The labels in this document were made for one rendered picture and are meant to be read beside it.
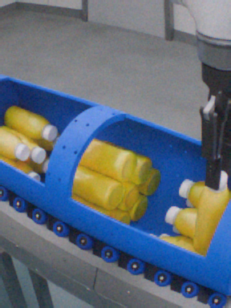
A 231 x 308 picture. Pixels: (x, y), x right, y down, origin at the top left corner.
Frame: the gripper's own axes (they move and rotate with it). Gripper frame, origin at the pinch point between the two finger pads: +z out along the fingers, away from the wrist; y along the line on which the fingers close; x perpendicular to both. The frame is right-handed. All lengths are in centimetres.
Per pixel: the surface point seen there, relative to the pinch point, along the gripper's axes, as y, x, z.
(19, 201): -5, 53, 29
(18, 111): 10, 66, 13
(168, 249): -8.5, 4.6, 16.1
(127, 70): 248, 212, 125
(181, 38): 341, 212, 117
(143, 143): 19.0, 30.6, 16.0
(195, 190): 8.9, 9.7, 14.9
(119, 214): 2.2, 25.2, 23.8
